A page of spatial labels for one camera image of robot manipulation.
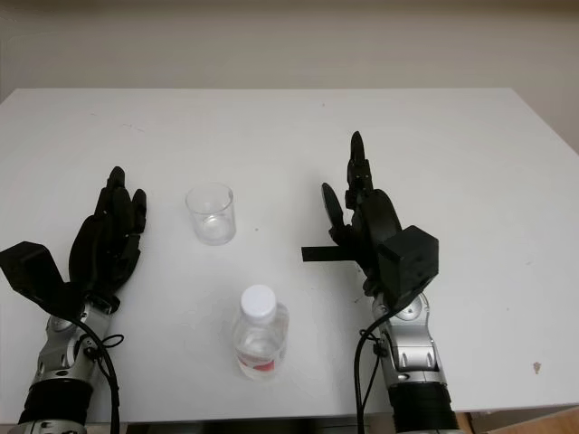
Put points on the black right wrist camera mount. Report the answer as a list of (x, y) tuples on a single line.
[(409, 257)]

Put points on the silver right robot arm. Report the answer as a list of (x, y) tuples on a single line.
[(414, 357)]

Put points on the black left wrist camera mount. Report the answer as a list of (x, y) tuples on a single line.
[(36, 276)]

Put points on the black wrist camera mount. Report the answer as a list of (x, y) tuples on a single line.
[(409, 257), (36, 276)]

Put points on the clear glass cup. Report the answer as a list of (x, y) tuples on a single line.
[(211, 217)]

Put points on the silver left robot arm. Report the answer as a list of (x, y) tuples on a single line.
[(63, 357)]

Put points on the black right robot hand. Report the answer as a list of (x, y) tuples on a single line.
[(379, 217)]

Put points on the black tape strip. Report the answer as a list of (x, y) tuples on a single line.
[(323, 254)]

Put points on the clear plastic water bottle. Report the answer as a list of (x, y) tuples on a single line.
[(260, 336)]

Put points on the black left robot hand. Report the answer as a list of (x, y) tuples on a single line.
[(97, 244)]

